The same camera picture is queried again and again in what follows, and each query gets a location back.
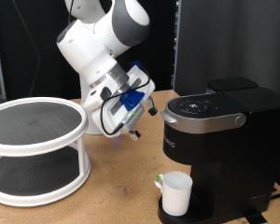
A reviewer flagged dark grey partition panel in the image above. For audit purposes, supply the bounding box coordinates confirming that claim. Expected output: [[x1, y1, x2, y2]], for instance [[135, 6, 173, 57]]
[[173, 0, 280, 195]]

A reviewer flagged black Keurig coffee machine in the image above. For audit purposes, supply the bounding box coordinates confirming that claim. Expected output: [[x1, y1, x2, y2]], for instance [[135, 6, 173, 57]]
[[157, 77, 280, 224]]

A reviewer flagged white mug with green tape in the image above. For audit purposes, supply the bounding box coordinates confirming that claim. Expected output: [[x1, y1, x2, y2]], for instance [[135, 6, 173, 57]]
[[154, 170, 194, 217]]

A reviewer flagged perforated metal upright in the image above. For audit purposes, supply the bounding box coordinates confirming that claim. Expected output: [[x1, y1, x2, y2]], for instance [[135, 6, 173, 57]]
[[171, 0, 182, 90]]

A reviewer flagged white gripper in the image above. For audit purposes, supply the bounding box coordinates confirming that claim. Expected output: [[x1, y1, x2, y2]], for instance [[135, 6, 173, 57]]
[[83, 64, 159, 141]]

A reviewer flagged white two-tier turntable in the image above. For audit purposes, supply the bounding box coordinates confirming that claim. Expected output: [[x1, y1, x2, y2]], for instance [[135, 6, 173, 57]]
[[0, 96, 92, 208]]

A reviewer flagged black drip tray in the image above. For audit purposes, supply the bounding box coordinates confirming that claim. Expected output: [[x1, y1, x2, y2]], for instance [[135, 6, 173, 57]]
[[157, 189, 211, 224]]

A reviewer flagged black camera cable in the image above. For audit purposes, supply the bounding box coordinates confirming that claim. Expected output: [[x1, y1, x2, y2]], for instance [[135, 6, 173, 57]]
[[99, 60, 152, 137]]

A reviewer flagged Keurig lid with silver handle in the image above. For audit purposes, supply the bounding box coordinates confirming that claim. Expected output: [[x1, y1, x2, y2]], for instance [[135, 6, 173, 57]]
[[161, 92, 251, 135]]

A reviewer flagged black hanging cable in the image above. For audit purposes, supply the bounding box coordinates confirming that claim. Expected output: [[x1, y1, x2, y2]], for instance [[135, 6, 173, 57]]
[[11, 0, 42, 98]]

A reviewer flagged black backdrop curtain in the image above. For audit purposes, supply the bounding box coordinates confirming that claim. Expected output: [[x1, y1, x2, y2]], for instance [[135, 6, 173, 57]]
[[0, 0, 178, 101]]

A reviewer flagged black water reservoir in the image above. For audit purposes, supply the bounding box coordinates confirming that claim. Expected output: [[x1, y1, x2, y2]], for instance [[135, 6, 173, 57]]
[[205, 77, 259, 94]]

